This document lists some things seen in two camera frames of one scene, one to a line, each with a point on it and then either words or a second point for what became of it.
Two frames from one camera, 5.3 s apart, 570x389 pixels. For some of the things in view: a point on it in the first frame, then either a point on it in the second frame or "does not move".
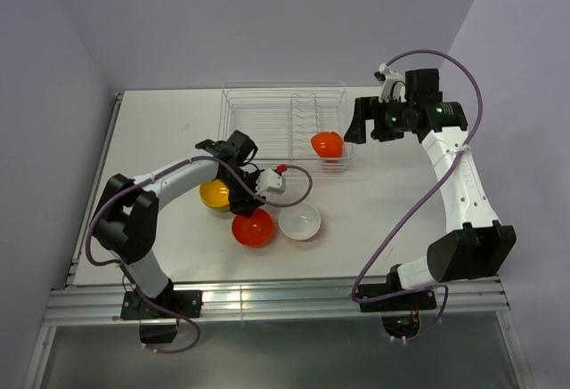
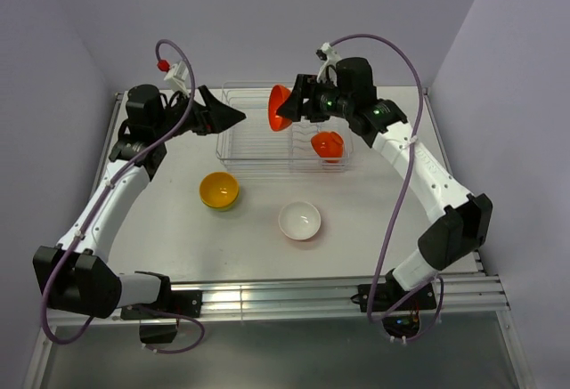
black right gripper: x=366 y=109 to x=305 y=87
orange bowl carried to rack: x=329 y=145 does not move
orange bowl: x=254 y=230 to x=278 y=94
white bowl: x=300 y=221 does not move
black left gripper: x=243 y=205 to x=212 y=118
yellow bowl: x=215 y=192 does not move
